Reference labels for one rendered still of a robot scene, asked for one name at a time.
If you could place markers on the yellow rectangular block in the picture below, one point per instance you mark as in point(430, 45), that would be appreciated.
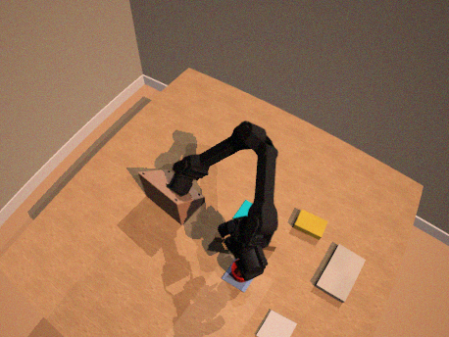
point(310, 224)

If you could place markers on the red cup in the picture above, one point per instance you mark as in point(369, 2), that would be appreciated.
point(234, 270)

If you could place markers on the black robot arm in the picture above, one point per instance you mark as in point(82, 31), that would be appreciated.
point(254, 232)

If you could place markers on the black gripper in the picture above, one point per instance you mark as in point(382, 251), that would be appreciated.
point(225, 229)

